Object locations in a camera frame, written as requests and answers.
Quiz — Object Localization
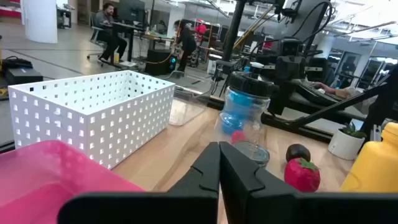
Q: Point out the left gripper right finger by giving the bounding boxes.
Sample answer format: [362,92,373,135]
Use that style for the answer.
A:
[219,141,398,224]

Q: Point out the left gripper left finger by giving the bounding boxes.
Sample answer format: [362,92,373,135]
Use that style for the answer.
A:
[57,141,221,224]

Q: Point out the red toy strawberry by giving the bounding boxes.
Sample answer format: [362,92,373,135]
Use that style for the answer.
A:
[284,157,321,193]

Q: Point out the small red ball fruit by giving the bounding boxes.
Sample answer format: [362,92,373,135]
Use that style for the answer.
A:
[230,130,247,144]

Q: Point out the yellow plastic bottle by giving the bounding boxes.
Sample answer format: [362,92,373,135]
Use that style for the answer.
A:
[340,121,398,194]

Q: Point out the person's hand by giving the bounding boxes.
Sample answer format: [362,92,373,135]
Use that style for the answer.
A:
[310,81,358,100]

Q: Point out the small white potted plant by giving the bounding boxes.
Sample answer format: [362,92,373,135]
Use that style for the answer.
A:
[328,123,368,161]

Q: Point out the clear plastic bin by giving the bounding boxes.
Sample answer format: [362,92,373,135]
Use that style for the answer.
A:
[168,87,212,127]

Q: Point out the white perforated basket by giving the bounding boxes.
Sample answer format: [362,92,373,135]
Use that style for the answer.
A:
[7,70,176,170]

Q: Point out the person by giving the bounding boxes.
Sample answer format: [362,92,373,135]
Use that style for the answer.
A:
[93,2,128,63]
[173,19,197,73]

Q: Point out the black computer tower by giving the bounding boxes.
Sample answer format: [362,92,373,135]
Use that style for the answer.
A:
[145,49,178,77]

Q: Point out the pink plastic bin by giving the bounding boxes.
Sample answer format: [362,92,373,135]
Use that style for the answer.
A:
[0,139,146,224]

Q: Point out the black office desk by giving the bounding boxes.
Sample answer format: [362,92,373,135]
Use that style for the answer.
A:
[108,21,147,63]

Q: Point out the black desk monitor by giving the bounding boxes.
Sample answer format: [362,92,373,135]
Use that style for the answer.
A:
[117,0,146,24]

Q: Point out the black case on floor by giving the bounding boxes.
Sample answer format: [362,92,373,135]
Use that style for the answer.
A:
[1,57,44,86]

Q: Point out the white round pillar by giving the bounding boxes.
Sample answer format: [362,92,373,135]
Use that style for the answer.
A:
[21,0,58,44]

